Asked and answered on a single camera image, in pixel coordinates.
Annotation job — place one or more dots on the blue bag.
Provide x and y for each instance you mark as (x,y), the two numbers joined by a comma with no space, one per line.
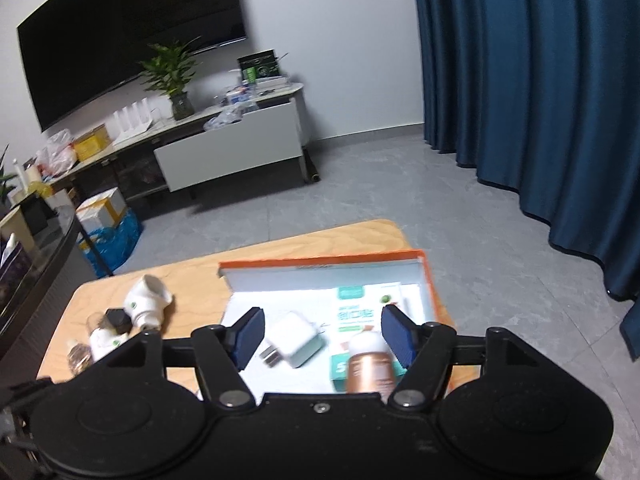
(115,247)

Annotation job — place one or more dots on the white router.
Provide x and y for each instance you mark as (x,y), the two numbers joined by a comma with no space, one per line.
(132,122)

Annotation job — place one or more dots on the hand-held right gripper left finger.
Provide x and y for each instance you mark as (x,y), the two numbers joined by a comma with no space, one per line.
(250,336)

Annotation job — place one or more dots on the white and yellow carton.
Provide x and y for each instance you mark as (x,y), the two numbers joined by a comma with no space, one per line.
(102,207)

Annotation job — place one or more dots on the orange rimmed white tray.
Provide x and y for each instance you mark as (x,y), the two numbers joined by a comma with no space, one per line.
(280,285)

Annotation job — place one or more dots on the leafy green plant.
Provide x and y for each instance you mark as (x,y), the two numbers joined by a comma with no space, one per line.
(6,180)

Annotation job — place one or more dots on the dark glass table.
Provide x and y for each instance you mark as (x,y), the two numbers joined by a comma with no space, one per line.
(60,270)

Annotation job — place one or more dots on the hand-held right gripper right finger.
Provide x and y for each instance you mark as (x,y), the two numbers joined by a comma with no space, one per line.
(398,336)

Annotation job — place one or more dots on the white charger plug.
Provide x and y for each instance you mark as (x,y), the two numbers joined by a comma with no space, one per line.
(295,340)

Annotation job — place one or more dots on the grey television cabinet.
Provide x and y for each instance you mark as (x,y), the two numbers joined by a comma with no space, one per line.
(230,150)

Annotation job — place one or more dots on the yellow box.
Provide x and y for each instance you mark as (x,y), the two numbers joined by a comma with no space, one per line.
(91,144)

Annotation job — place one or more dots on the potted green plant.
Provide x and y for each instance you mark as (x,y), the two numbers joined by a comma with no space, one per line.
(172,70)

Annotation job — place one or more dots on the copper bottle with white cap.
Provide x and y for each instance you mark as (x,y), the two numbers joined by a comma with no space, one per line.
(370,370)

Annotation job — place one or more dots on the white tube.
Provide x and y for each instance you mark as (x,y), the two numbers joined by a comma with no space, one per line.
(107,342)
(147,297)

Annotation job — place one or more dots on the white plastic bag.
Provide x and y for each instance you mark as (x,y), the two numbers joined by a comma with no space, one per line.
(57,152)

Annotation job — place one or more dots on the black and green box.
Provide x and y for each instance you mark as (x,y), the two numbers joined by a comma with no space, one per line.
(259,65)

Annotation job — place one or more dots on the blue curtain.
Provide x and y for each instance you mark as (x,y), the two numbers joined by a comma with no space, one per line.
(525,85)

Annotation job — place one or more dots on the black television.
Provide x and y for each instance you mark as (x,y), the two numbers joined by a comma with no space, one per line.
(125,35)

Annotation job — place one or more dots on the wooden table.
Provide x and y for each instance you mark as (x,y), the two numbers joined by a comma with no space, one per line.
(300,245)

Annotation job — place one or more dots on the purple box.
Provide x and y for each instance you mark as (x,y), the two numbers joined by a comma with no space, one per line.
(15,272)

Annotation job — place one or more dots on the small black box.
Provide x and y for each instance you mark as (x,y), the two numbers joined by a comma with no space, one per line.
(117,319)

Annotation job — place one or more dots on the teal and white carton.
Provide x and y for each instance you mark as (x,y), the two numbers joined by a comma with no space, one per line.
(355,310)

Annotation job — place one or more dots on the clear plastic bag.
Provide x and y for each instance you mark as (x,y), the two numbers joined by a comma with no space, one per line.
(222,119)

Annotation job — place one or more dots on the small glass jar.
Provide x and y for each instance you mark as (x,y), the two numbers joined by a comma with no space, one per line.
(80,358)

